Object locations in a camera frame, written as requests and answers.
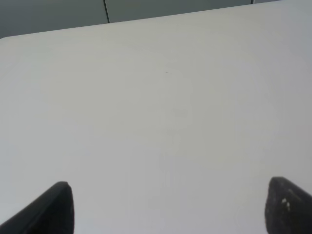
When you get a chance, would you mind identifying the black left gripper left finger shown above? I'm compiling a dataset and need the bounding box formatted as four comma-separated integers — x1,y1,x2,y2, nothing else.
0,181,74,234

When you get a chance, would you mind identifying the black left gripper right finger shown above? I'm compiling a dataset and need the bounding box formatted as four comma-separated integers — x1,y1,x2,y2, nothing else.
264,177,312,234

